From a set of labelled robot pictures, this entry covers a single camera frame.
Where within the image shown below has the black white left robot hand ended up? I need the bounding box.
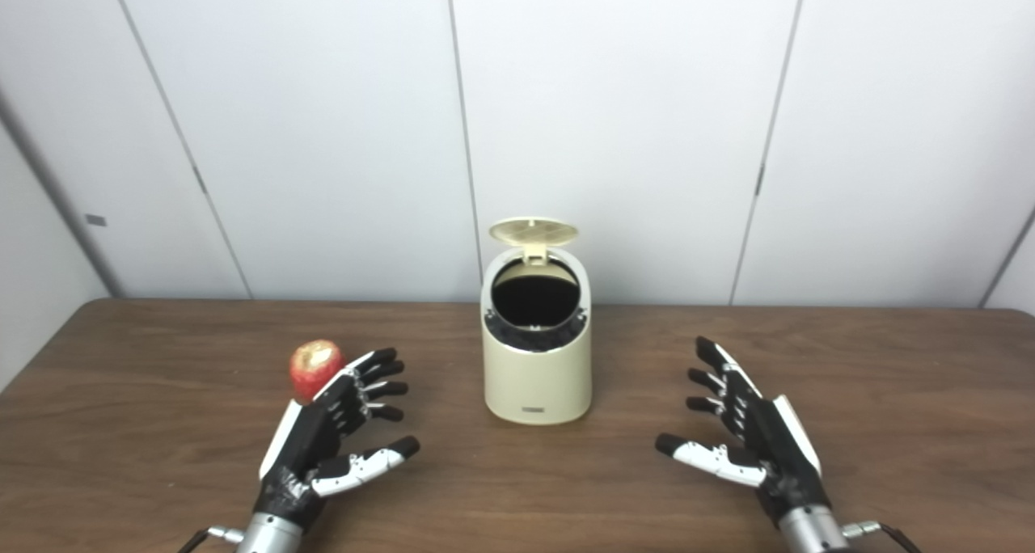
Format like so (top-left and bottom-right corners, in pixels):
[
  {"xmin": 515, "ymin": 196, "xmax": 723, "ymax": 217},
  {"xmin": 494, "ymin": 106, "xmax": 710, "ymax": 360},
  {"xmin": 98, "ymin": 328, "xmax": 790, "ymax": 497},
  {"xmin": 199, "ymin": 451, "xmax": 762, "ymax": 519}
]
[{"xmin": 252, "ymin": 348, "xmax": 421, "ymax": 530}]

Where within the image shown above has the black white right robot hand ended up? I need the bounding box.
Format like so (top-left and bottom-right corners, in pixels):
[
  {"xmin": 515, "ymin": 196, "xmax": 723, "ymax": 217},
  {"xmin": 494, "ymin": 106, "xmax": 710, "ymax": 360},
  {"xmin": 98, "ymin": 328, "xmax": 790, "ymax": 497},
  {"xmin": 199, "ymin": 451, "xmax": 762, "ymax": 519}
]
[{"xmin": 655, "ymin": 336, "xmax": 832, "ymax": 530}]

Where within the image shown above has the red apple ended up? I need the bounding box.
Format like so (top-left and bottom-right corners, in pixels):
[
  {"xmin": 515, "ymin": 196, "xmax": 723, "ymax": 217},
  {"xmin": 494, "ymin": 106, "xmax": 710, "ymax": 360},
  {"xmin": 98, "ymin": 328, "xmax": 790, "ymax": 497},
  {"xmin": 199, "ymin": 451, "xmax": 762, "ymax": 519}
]
[{"xmin": 289, "ymin": 340, "xmax": 347, "ymax": 404}]

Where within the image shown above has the cream round bin lid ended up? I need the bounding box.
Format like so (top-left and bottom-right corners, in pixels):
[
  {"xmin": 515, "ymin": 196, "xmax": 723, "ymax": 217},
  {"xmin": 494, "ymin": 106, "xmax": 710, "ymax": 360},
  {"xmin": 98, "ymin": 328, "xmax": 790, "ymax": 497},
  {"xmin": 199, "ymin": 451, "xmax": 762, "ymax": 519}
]
[{"xmin": 488, "ymin": 218, "xmax": 580, "ymax": 264}]

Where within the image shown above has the cream-colored bin body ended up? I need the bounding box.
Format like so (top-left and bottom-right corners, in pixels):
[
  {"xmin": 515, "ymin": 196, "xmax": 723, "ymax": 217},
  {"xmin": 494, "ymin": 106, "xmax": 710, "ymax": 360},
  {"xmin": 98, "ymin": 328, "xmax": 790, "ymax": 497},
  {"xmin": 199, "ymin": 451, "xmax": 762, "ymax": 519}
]
[{"xmin": 481, "ymin": 246, "xmax": 593, "ymax": 425}]

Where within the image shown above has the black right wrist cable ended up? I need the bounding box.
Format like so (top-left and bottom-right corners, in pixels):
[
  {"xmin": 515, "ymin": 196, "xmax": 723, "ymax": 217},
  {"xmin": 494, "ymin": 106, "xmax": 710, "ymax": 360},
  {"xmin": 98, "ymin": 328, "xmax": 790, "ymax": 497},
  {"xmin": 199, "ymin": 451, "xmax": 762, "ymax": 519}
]
[{"xmin": 841, "ymin": 521, "xmax": 923, "ymax": 553}]

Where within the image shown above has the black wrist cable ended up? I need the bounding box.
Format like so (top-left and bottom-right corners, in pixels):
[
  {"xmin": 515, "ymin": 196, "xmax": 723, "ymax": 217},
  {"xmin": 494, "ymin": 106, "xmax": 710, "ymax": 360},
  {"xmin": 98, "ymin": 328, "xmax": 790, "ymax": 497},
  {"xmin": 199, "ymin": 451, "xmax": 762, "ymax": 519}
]
[
  {"xmin": 841, "ymin": 521, "xmax": 923, "ymax": 553},
  {"xmin": 178, "ymin": 526, "xmax": 245, "ymax": 553}
]

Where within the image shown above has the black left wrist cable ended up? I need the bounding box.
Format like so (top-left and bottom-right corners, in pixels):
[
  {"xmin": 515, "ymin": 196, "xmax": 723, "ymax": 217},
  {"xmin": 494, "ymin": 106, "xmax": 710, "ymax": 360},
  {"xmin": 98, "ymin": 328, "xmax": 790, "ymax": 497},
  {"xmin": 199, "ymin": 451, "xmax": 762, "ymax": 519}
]
[{"xmin": 178, "ymin": 526, "xmax": 245, "ymax": 553}]

